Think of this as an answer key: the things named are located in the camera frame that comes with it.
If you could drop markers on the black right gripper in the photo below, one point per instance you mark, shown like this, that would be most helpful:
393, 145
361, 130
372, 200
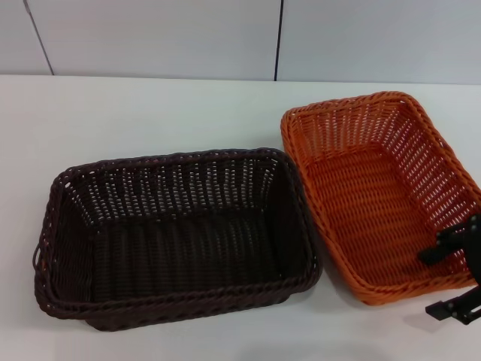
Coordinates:
478, 263

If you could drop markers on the orange woven basket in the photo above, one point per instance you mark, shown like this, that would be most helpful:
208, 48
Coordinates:
368, 195

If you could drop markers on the dark brown woven basket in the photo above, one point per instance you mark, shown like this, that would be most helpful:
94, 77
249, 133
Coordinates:
188, 244

